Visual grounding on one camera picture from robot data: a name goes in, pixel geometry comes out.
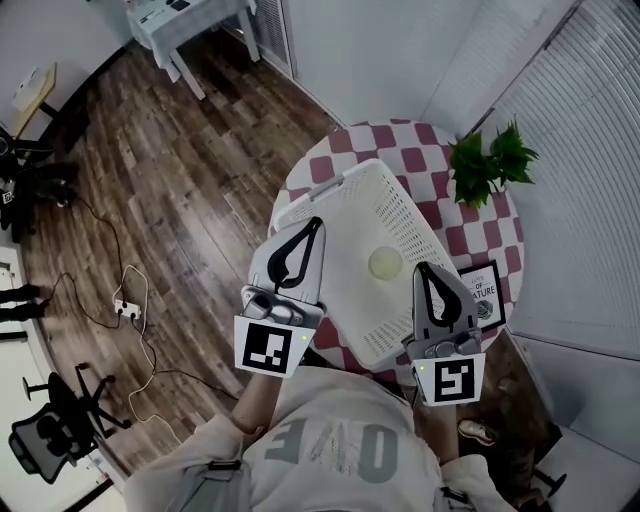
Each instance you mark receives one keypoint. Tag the person's shoe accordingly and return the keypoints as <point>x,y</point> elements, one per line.
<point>477,431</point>

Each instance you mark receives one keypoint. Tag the round checkered table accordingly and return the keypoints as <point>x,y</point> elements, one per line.
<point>400,145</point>

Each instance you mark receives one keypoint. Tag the person's right forearm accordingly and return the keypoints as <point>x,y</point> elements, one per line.
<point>440,430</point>

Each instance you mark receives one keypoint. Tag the white power strip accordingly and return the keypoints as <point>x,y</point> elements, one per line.
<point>127,308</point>

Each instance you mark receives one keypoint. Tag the person's white printed shirt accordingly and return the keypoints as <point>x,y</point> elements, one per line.
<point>340,450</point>

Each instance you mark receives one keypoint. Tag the green potted plant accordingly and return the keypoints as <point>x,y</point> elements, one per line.
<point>480,170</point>

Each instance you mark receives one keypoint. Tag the white window blinds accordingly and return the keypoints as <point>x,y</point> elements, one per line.
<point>580,175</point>

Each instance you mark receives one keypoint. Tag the translucent ribbed cup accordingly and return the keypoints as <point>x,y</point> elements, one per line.
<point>385,262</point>

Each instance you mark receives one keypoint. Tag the black framed picture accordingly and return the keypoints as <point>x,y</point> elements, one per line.
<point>484,295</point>

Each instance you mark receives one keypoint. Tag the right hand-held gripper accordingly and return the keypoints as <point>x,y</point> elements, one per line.
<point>452,382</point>

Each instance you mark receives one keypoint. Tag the black mesh office chair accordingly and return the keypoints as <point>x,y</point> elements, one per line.
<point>55,440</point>

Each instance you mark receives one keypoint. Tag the white desk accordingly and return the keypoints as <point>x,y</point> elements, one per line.
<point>170,20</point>

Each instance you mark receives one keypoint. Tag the white perforated plastic basket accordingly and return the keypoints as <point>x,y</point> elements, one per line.
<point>360,220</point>

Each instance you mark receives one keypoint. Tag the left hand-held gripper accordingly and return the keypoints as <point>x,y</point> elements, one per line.
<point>265,350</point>

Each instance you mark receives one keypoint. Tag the small wooden table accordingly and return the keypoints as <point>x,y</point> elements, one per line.
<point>37,107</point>

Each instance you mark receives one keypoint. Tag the person's left forearm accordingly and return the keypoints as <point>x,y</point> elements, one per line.
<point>255,405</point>

